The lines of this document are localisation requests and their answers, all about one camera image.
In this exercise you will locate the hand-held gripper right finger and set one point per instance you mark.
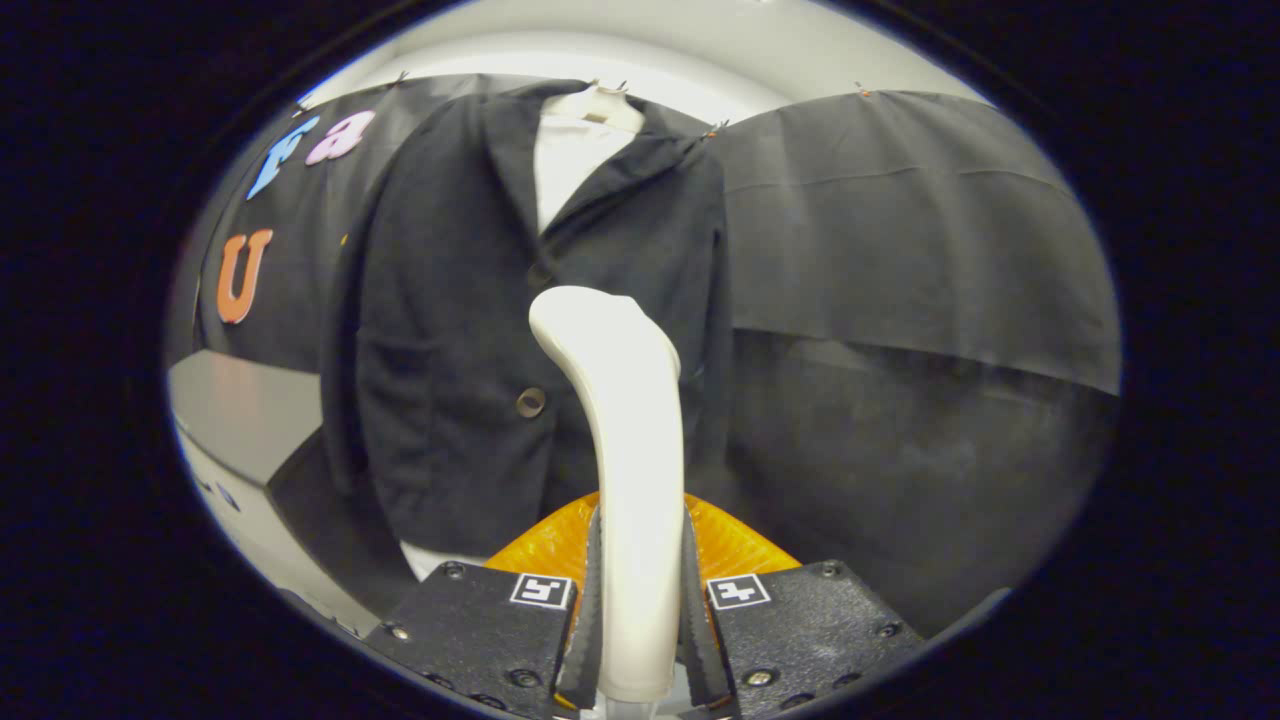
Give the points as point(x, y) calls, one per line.
point(800, 630)

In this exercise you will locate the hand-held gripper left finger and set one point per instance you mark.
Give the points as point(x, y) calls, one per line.
point(470, 630)

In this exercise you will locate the black suit jacket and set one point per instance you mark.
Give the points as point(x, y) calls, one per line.
point(450, 300)

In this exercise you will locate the grey cabinet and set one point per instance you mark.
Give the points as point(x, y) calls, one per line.
point(235, 410)

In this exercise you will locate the black backdrop cloth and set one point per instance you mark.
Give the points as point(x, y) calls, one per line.
point(900, 250)

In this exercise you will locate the white mannequin torso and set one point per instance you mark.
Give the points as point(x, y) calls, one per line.
point(570, 160)

